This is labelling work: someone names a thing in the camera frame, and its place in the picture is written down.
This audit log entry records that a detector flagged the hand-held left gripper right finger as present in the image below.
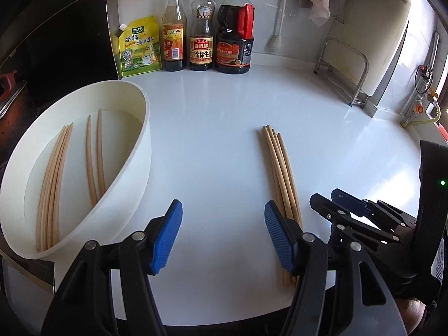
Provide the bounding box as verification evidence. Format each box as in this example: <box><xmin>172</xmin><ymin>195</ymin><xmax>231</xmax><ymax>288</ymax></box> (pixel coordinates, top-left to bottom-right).
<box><xmin>264</xmin><ymin>200</ymin><xmax>400</xmax><ymax>336</ymax></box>

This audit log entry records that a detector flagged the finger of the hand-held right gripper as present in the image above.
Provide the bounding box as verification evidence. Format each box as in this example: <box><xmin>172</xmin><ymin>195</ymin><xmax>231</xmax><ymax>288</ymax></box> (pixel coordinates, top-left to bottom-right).
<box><xmin>330</xmin><ymin>188</ymin><xmax>419</xmax><ymax>230</ymax></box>
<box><xmin>309</xmin><ymin>192</ymin><xmax>400</xmax><ymax>244</ymax></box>

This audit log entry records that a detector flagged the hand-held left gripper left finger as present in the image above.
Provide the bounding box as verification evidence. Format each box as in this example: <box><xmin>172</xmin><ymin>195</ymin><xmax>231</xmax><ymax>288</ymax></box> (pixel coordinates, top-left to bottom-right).
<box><xmin>52</xmin><ymin>199</ymin><xmax>183</xmax><ymax>336</ymax></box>

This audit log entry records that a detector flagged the bundle of wooden chopsticks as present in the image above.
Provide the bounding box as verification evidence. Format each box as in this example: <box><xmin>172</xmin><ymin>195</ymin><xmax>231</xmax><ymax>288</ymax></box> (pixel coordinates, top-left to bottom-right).
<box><xmin>262</xmin><ymin>124</ymin><xmax>303</xmax><ymax>286</ymax></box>

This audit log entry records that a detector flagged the white round plastic basin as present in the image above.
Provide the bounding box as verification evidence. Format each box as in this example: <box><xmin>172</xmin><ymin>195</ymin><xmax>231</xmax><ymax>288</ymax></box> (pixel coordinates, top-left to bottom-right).
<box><xmin>0</xmin><ymin>80</ymin><xmax>152</xmax><ymax>261</ymax></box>

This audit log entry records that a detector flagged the light wooden chopstick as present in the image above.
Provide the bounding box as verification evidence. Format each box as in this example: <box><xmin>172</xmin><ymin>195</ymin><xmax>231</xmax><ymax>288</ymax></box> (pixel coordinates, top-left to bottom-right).
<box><xmin>36</xmin><ymin>126</ymin><xmax>67</xmax><ymax>251</ymax></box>
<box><xmin>97</xmin><ymin>109</ymin><xmax>106</xmax><ymax>197</ymax></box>
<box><xmin>86</xmin><ymin>115</ymin><xmax>99</xmax><ymax>207</ymax></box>
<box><xmin>39</xmin><ymin>125</ymin><xmax>69</xmax><ymax>251</ymax></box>
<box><xmin>45</xmin><ymin>124</ymin><xmax>72</xmax><ymax>250</ymax></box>
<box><xmin>50</xmin><ymin>122</ymin><xmax>74</xmax><ymax>248</ymax></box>

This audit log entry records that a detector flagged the person's right hand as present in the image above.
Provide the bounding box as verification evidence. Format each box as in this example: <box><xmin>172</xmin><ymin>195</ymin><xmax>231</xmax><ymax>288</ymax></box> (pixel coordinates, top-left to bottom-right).
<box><xmin>398</xmin><ymin>299</ymin><xmax>432</xmax><ymax>336</ymax></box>

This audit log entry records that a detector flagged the metal cutting board rack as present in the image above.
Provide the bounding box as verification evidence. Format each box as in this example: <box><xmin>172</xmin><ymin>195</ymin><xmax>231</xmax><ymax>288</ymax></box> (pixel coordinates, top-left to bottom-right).
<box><xmin>314</xmin><ymin>38</ymin><xmax>369</xmax><ymax>108</ymax></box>

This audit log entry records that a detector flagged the white cutting board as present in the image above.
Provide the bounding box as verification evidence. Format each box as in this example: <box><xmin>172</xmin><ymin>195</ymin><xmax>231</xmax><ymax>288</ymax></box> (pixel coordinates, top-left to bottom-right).
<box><xmin>329</xmin><ymin>0</ymin><xmax>412</xmax><ymax>97</ymax></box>

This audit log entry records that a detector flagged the white hanging dish brush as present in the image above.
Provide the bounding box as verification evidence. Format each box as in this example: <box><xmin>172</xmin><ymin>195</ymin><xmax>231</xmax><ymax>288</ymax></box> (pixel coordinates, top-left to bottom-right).
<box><xmin>265</xmin><ymin>0</ymin><xmax>291</xmax><ymax>52</ymax></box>

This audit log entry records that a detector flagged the metal gas pipe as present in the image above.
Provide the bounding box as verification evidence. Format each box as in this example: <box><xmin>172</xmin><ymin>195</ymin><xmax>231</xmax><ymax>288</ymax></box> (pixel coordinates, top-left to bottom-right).
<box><xmin>428</xmin><ymin>31</ymin><xmax>440</xmax><ymax>67</ymax></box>

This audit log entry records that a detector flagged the yellow green seasoning pouch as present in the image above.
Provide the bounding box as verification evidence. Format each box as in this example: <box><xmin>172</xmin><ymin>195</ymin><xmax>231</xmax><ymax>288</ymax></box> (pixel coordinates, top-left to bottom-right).
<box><xmin>113</xmin><ymin>15</ymin><xmax>163</xmax><ymax>78</ymax></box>

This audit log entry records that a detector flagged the clear soy sauce bottle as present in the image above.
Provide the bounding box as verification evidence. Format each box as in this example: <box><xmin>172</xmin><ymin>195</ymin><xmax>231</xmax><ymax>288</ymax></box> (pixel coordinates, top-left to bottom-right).
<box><xmin>189</xmin><ymin>0</ymin><xmax>215</xmax><ymax>71</ymax></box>

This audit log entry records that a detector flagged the vinegar bottle with orange label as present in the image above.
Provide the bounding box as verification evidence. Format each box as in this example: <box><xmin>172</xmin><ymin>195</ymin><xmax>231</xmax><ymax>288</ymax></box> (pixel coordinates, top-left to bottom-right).
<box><xmin>162</xmin><ymin>0</ymin><xmax>186</xmax><ymax>71</ymax></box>

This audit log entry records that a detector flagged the dark range hood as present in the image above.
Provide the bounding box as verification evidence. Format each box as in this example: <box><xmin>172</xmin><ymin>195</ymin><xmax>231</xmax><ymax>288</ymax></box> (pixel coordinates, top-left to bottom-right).
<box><xmin>0</xmin><ymin>0</ymin><xmax>118</xmax><ymax>81</ymax></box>

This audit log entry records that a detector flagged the yellow gas hose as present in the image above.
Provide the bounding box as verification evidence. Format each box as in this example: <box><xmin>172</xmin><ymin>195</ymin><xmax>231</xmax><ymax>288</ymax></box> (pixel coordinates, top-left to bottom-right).
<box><xmin>401</xmin><ymin>91</ymin><xmax>442</xmax><ymax>129</ymax></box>

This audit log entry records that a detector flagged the large red-handled soy sauce jug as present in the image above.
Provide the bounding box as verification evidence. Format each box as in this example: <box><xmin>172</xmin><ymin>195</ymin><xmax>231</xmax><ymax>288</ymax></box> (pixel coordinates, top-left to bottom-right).
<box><xmin>214</xmin><ymin>0</ymin><xmax>255</xmax><ymax>75</ymax></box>

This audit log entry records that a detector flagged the pot lid with red handle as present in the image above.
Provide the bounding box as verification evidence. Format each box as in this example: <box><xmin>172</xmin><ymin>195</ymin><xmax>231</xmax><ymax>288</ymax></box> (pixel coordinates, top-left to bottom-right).
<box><xmin>0</xmin><ymin>71</ymin><xmax>29</xmax><ymax>120</ymax></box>

